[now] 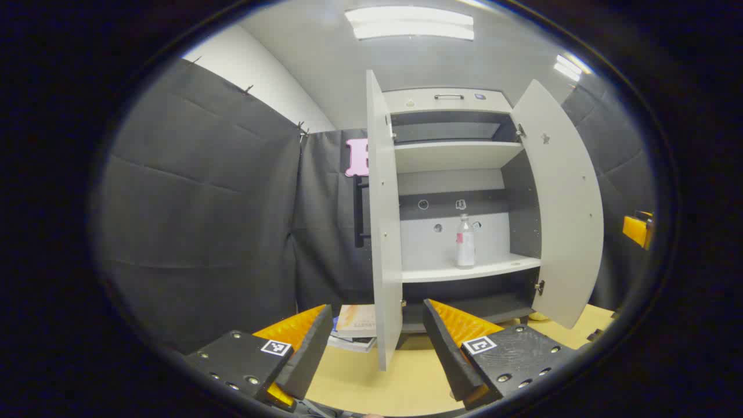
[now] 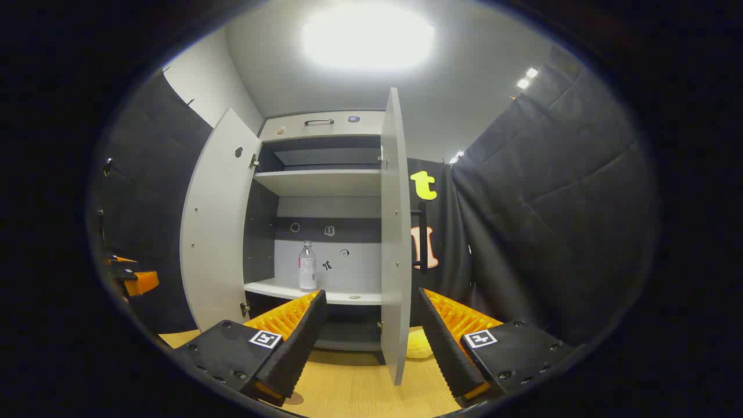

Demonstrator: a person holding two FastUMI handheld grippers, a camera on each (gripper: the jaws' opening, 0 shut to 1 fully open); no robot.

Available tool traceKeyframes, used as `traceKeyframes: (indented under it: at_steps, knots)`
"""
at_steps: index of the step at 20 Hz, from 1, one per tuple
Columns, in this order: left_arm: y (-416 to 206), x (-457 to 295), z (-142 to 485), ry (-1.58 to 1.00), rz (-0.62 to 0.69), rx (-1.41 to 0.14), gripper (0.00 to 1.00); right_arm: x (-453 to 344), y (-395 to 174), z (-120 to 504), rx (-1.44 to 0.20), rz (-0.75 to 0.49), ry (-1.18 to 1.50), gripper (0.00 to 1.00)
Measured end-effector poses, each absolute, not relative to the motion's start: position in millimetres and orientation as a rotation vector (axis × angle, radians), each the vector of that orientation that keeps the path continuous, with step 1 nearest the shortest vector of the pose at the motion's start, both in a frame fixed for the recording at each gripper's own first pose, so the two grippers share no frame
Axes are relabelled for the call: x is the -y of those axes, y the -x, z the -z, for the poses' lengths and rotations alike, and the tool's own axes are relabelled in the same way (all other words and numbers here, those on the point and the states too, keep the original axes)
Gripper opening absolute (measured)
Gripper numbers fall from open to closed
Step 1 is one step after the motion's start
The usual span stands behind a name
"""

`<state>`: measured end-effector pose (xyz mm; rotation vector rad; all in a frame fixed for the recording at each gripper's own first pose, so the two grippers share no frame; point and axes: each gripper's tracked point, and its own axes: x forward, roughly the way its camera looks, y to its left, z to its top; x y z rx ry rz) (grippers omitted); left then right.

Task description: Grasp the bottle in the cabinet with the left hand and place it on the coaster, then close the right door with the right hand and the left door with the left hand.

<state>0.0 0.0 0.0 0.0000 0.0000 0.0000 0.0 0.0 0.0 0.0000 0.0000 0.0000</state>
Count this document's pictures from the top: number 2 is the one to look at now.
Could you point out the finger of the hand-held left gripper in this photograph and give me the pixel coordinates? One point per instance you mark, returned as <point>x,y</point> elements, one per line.
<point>125,259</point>
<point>144,283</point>

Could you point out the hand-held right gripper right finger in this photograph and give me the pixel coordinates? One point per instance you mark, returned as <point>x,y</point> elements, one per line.
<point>447,348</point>

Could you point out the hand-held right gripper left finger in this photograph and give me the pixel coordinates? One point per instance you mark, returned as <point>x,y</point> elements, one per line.
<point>299,348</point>

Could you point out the brown round coaster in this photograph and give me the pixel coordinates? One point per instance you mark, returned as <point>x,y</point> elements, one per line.
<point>294,398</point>

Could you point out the clear plastic bottle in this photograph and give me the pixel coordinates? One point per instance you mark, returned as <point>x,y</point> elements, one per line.
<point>307,270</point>

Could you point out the grey cabinet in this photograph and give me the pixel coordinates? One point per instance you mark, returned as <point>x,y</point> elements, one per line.
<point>325,183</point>

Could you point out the yellow round sponge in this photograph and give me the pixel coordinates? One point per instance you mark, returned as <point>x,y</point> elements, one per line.
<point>419,345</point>

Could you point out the black backdrop cloth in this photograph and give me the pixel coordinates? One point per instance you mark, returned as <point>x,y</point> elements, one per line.
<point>551,203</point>

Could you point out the small ceiling spotlight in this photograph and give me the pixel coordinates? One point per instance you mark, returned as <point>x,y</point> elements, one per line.
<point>457,157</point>
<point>527,78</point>

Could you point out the large ceiling light panel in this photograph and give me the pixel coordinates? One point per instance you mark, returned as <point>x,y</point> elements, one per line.
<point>368,35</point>

